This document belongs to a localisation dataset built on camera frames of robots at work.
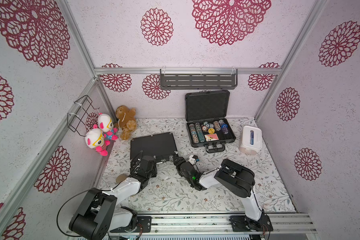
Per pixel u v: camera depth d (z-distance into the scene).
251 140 0.98
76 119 0.75
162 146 0.97
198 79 0.95
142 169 0.69
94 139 0.85
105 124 0.94
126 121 1.04
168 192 0.84
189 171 0.73
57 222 0.40
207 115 1.13
